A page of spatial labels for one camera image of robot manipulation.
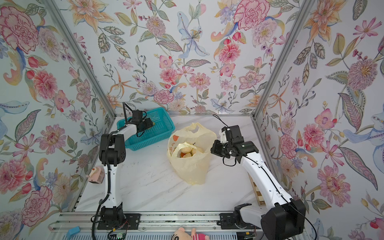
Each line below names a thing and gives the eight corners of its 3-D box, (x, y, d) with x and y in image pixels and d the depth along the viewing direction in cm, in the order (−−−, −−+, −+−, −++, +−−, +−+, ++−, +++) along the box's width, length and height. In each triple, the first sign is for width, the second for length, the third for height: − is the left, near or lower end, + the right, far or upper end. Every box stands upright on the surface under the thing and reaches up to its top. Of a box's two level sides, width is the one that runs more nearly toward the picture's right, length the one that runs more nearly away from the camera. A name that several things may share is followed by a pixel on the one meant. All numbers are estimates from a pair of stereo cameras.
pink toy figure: (92, 184, 88) (85, 179, 82) (97, 171, 93) (91, 166, 87) (103, 184, 88) (96, 179, 82) (108, 171, 93) (102, 166, 87)
